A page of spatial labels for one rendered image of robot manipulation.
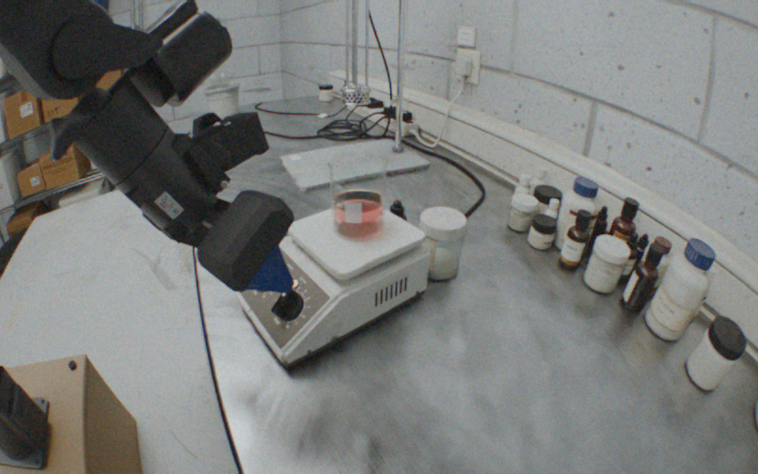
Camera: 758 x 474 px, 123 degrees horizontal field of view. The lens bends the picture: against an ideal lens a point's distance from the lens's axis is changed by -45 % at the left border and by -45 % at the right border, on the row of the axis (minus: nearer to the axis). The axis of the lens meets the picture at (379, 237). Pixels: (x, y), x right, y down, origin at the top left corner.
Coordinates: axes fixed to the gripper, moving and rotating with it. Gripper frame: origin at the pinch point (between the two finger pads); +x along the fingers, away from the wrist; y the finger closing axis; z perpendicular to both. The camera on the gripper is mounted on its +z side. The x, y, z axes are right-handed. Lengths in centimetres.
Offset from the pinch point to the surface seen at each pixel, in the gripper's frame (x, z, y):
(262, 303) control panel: 9.4, -2.2, 3.7
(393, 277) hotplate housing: 13.8, 7.7, -5.9
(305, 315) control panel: 9.4, -0.9, -2.4
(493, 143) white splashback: 37, 53, 5
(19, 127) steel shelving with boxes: -44, -22, 242
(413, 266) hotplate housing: 15.2, 10.2, -6.4
